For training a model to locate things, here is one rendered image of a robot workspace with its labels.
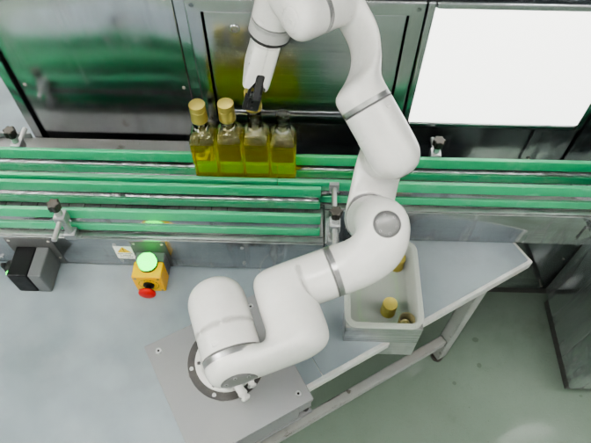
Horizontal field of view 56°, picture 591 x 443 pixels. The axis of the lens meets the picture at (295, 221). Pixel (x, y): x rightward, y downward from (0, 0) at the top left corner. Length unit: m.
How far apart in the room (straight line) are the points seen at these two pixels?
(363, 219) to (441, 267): 0.59
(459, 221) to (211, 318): 0.73
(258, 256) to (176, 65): 0.48
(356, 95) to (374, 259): 0.25
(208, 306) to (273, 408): 0.34
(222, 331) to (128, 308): 0.56
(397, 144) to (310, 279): 0.25
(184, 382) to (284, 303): 0.38
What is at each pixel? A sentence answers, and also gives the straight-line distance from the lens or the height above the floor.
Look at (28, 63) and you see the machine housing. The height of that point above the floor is 1.12.
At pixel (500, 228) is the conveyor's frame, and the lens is 1.45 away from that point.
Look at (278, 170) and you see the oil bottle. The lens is 1.25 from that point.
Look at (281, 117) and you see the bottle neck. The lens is 1.14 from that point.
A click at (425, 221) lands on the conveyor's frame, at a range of 1.38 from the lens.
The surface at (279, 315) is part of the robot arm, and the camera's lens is 0.85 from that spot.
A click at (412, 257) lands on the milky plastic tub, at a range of 1.33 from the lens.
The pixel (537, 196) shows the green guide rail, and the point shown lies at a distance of 1.40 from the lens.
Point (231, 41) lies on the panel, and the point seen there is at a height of 1.22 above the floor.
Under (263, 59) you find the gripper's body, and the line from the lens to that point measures 1.01.
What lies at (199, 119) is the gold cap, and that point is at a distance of 1.16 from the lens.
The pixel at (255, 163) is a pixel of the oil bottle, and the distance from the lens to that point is 1.24.
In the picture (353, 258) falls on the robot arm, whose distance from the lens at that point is 0.87.
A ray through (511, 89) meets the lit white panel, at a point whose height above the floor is 1.11.
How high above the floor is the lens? 1.96
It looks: 56 degrees down
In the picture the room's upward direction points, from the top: straight up
